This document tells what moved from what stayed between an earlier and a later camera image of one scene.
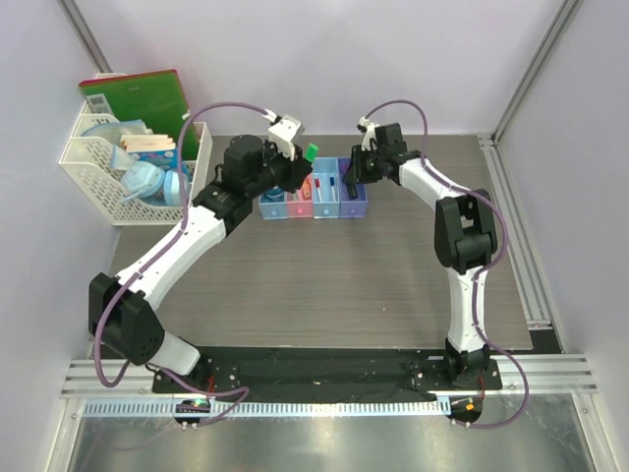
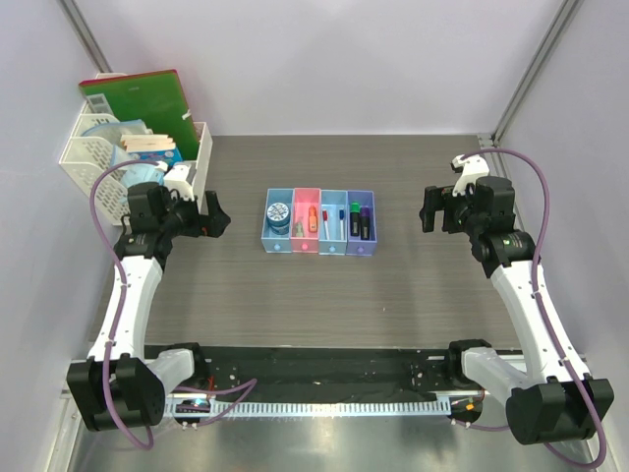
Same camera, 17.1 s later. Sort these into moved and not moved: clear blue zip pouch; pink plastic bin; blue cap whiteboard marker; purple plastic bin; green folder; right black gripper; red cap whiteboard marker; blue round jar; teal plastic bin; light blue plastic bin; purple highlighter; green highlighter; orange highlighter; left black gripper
Moved: right black gripper; blue round jar; purple plastic bin; light blue plastic bin; red cap whiteboard marker; green highlighter; blue cap whiteboard marker; purple highlighter; left black gripper; teal plastic bin; pink plastic bin; orange highlighter
Not moved: green folder; clear blue zip pouch
